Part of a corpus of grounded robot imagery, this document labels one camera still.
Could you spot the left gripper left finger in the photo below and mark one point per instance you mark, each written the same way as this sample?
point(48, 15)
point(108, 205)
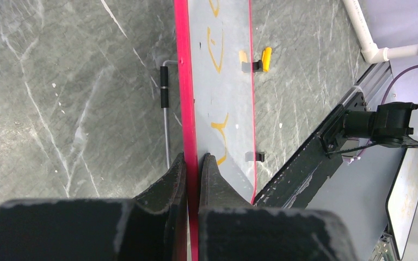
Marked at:
point(150, 226)

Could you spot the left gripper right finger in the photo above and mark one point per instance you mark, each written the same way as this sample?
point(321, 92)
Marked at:
point(230, 228)

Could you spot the yellow marker cap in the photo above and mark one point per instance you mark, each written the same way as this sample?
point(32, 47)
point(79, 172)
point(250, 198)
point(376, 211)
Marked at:
point(266, 59)

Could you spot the whiteboard with red frame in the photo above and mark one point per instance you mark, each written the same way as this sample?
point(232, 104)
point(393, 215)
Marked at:
point(215, 57)

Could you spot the aluminium extrusion frame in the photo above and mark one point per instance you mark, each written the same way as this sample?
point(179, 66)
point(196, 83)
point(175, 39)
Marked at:
point(373, 84)

